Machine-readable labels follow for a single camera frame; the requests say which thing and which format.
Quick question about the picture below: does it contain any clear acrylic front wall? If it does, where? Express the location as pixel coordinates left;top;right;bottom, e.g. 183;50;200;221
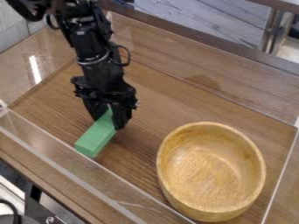
0;101;195;224

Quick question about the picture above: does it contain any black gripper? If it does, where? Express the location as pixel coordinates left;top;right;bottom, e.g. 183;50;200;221
71;59;137;130

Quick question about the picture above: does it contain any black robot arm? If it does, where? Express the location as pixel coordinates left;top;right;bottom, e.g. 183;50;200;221
5;0;137;130

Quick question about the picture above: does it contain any metal table leg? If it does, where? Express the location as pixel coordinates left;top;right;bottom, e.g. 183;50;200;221
261;9;284;53

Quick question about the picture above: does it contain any green rectangular block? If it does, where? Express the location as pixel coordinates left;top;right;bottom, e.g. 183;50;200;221
75;109;117;158

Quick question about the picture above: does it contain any brown wooden bowl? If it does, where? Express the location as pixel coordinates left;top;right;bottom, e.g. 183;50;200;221
156;122;267;222

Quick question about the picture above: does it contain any black cable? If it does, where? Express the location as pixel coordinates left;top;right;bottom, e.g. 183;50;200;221
0;199;23;224

